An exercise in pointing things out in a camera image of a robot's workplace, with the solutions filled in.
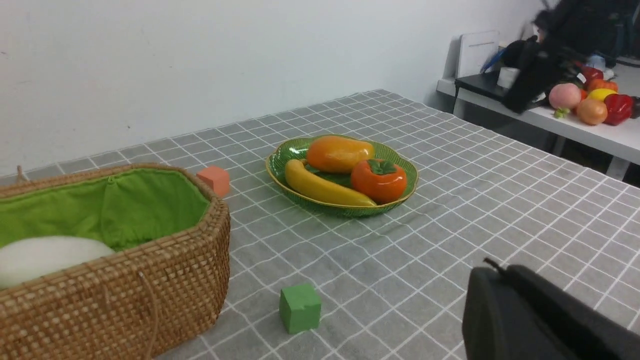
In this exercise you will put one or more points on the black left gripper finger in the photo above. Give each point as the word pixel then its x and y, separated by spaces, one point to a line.
pixel 513 313

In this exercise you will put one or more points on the orange persimmon with leaf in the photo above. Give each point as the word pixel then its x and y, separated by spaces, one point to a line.
pixel 381 180

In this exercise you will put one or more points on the orange yellow mango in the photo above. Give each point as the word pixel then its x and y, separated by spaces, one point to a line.
pixel 337 154

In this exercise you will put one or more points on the yellow banana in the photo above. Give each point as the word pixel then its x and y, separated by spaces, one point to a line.
pixel 319 189

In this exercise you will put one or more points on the white radish with leaves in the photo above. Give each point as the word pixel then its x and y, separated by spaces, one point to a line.
pixel 31 258

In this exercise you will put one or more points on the white side table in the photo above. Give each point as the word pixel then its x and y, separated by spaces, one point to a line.
pixel 622 141

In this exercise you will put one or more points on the green foam cube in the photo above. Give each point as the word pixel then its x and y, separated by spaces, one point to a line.
pixel 300 308

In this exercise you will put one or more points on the orange round fruit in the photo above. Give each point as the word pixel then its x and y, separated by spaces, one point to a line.
pixel 592 112

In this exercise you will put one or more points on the pink peach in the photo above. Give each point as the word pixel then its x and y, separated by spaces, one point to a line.
pixel 565 96

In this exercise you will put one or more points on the red bell pepper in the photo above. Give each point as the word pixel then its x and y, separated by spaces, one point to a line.
pixel 619 108

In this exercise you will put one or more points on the white chair back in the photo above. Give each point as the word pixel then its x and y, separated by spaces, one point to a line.
pixel 475 51

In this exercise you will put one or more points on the orange foam cube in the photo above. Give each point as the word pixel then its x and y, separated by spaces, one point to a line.
pixel 218 179

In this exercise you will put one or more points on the woven wicker basket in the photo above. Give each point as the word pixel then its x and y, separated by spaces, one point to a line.
pixel 165 283

